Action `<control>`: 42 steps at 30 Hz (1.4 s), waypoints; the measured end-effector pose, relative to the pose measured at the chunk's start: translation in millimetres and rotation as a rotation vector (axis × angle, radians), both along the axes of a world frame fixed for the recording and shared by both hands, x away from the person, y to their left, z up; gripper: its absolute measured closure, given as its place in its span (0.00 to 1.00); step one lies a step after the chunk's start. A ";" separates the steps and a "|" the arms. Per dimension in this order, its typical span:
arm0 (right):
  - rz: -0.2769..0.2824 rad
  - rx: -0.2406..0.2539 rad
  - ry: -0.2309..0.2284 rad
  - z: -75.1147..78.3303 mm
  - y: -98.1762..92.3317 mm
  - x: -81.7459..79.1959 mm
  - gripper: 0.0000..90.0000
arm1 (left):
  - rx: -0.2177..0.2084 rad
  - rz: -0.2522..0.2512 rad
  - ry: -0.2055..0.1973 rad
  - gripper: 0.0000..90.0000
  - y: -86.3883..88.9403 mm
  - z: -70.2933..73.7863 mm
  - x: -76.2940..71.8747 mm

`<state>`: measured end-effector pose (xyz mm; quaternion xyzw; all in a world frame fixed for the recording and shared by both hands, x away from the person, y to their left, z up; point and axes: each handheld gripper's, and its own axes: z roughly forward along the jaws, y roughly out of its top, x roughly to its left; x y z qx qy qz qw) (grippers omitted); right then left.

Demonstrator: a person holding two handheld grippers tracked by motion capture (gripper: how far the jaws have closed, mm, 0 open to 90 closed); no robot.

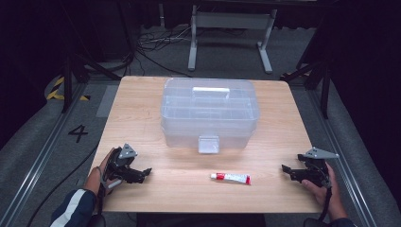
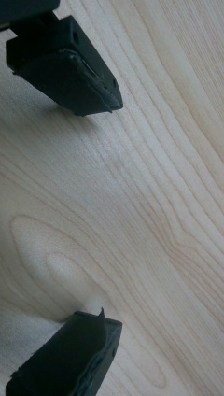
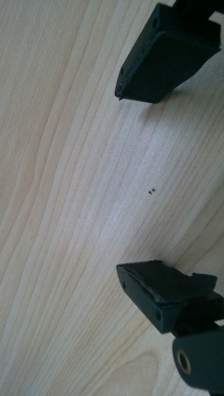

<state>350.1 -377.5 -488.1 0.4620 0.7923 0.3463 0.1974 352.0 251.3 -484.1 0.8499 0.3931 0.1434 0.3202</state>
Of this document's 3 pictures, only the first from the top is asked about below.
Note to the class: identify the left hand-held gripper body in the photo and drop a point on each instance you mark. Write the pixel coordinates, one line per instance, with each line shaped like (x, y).
(121, 164)

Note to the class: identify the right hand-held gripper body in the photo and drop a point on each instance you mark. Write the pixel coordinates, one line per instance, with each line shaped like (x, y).
(317, 171)

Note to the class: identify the red and white tube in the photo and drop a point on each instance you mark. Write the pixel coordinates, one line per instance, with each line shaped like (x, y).
(233, 178)

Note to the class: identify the clear plastic storage box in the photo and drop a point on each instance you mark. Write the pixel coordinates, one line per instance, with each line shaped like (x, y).
(209, 113)

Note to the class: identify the person's left hand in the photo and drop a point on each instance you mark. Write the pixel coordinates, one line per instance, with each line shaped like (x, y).
(100, 179)

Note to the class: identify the person's right hand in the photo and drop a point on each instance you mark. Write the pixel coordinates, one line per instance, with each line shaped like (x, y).
(326, 197)

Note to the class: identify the black tripod stand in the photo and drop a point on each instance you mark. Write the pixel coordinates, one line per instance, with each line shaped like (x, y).
(67, 78)
(324, 88)

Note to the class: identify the metal floor rail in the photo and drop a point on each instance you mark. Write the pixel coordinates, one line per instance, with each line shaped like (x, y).
(38, 164)
(343, 164)

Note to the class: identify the grey metal table frame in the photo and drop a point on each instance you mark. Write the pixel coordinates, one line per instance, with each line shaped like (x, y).
(231, 20)

